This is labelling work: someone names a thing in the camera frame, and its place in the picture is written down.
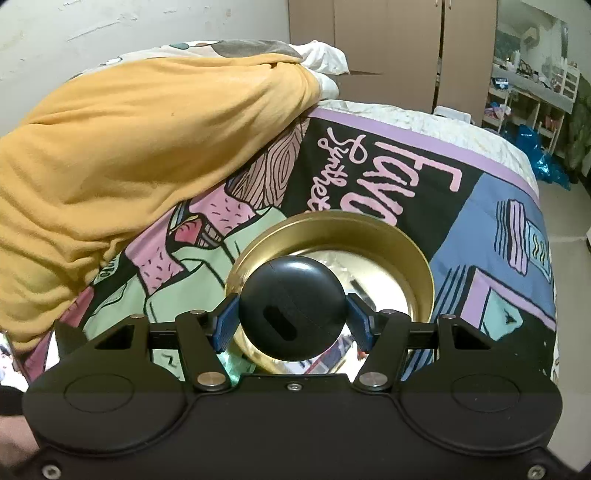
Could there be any colourful printed bed cover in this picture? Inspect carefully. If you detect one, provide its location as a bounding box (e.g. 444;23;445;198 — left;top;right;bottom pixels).
26;107;556;376

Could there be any round gold tin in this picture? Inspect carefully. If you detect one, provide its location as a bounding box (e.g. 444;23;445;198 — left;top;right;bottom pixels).
226;211;435;377

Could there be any blue plastic bag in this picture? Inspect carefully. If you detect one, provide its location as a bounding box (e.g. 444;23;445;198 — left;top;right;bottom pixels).
501;122;571;191

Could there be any yellow fleece blanket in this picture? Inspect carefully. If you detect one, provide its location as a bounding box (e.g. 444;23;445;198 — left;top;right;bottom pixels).
1;56;321;353

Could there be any green jacket hanging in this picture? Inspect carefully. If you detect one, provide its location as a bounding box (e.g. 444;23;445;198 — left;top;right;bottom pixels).
565;75;591;176

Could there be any shelf unit with clutter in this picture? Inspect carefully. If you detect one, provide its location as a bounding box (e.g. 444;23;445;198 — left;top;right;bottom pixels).
482;20;582;156

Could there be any black round case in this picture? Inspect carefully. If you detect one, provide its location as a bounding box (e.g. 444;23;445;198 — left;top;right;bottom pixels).
238;256;348;361

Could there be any brown wooden wardrobe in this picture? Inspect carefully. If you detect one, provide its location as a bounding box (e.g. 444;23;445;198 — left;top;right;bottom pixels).
288;0;498;124

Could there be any green foil sachet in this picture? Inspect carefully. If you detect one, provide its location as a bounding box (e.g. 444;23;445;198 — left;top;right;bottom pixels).
217;351;256;386

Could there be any white pillow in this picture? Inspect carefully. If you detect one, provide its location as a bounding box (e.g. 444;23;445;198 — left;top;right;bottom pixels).
75;39;349;100

